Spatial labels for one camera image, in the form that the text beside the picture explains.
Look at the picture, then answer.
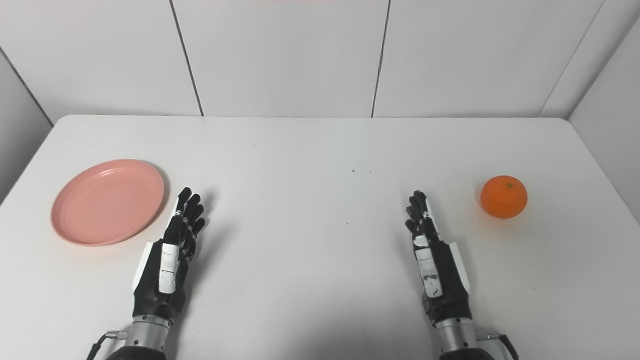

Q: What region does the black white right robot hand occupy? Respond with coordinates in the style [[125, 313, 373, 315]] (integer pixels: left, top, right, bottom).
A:
[[405, 190, 474, 325]]

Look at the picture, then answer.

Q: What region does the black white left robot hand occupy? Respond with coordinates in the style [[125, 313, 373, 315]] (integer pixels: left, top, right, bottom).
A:
[[132, 187, 207, 322]]

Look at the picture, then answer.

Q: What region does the pink round plate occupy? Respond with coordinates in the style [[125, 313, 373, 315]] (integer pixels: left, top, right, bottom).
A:
[[51, 159, 166, 247]]

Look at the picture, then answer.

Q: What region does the orange fruit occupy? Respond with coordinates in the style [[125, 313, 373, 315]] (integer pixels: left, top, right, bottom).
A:
[[480, 175, 529, 220]]

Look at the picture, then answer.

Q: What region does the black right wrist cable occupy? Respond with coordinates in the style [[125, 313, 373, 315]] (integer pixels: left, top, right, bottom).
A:
[[477, 332, 521, 360]]

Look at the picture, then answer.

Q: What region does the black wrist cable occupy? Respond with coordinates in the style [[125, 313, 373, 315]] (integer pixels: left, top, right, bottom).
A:
[[89, 329, 129, 360], [477, 332, 521, 360]]

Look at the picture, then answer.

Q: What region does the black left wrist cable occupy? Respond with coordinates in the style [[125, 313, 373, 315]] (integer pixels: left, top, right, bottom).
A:
[[89, 329, 129, 360]]

